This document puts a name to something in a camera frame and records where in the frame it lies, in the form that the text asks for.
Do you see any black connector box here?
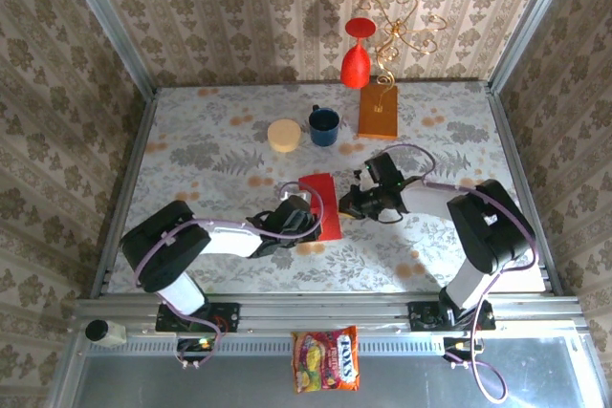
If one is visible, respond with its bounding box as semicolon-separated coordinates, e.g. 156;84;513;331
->
443;336;483;355
176;336;216;354

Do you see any small black white camera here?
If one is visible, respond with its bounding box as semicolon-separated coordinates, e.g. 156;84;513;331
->
84;319;128;348

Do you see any gold wire glass rack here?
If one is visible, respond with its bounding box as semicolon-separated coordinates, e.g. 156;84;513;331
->
358;0;449;113

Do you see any aluminium frame post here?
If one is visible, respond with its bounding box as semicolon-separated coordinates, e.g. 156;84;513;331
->
55;0;157;98
487;0;575;94

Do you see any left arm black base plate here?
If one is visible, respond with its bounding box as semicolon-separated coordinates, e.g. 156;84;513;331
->
155;301;241;333

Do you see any grey metal panel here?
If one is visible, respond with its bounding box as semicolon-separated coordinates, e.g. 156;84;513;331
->
71;354;603;408

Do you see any red wine glass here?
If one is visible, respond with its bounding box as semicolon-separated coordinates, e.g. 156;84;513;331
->
339;17;377;90

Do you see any aluminium table side rail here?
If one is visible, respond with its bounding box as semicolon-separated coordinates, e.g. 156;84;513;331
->
90;92;159;299
485;82;565;297

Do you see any beige round lid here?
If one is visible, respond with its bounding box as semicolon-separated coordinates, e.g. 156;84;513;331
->
267;118;303;155

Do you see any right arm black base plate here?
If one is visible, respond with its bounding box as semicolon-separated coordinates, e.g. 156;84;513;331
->
406;300;496;333

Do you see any aluminium frame cross rail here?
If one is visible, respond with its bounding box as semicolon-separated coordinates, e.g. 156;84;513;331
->
74;293;582;335

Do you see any dark blue mug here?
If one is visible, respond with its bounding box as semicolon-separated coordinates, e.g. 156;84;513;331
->
307;104;341;147

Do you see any grey slotted cable duct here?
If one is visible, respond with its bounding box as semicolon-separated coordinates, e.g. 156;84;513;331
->
78;333;587;356

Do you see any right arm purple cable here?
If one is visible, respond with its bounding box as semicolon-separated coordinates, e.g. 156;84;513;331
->
380;142;537;403

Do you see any floral tablecloth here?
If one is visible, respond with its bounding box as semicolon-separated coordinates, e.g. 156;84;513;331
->
105;81;550;295

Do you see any red yellow candy bag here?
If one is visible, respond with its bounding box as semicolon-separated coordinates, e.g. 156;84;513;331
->
291;325;361;394

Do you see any orange wooden rack base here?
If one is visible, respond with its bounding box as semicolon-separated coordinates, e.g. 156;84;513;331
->
357;84;400;140

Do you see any red paper sheet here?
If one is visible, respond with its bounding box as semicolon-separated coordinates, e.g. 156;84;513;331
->
298;172;343;241

